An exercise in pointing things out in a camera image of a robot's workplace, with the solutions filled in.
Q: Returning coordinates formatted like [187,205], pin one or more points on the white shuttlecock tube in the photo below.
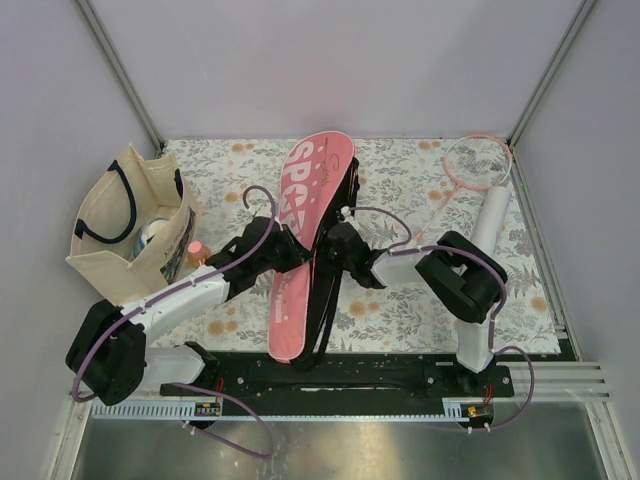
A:
[491,219]

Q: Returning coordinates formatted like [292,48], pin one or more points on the floral table mat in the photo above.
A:
[403,190]

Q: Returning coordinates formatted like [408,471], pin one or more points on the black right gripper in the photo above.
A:
[325,243]

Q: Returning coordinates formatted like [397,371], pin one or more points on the cream canvas tote bag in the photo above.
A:
[132,192]

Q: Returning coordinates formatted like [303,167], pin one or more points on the white blue item in tote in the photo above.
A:
[146,234]

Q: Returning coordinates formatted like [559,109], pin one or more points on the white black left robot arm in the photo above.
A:
[113,355]

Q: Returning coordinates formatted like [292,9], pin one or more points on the pink white racket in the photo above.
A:
[477,162]

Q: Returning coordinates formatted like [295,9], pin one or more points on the pink racket cover bag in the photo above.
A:
[318,179]

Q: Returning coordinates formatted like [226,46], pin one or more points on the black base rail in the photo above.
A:
[350,384]

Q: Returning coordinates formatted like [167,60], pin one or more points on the peach drink bottle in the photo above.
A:
[197,254]

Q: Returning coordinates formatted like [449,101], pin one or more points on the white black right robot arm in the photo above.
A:
[467,281]

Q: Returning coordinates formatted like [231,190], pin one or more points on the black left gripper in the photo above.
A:
[297,254]

